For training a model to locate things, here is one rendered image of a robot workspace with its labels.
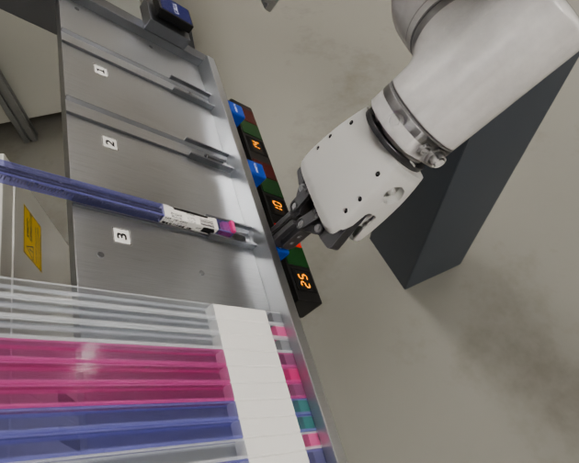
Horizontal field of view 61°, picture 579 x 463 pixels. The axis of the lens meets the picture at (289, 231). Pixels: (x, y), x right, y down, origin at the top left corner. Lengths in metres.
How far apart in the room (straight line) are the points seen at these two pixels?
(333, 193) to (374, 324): 0.84
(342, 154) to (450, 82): 0.12
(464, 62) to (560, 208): 1.25
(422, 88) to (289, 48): 1.58
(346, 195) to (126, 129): 0.23
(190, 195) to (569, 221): 1.29
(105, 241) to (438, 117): 0.29
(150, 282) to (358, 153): 0.22
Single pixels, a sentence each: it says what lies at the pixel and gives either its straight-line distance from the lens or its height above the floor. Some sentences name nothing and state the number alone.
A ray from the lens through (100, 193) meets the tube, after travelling 0.44.
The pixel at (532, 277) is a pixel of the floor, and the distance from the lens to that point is 1.47.
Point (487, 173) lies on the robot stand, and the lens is 1.05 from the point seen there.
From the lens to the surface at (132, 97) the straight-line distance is 0.58.
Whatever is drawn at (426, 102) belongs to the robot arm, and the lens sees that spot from 0.43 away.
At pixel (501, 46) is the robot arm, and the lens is 0.42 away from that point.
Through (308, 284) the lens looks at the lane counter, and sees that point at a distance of 0.58.
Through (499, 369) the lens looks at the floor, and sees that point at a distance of 1.32.
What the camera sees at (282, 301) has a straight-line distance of 0.48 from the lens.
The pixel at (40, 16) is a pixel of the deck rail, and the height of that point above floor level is 0.83.
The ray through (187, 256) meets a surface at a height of 0.78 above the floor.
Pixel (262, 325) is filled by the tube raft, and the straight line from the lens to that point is 0.45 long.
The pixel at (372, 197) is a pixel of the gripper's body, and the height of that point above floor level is 0.81.
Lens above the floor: 1.16
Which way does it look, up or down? 56 degrees down
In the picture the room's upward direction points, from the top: straight up
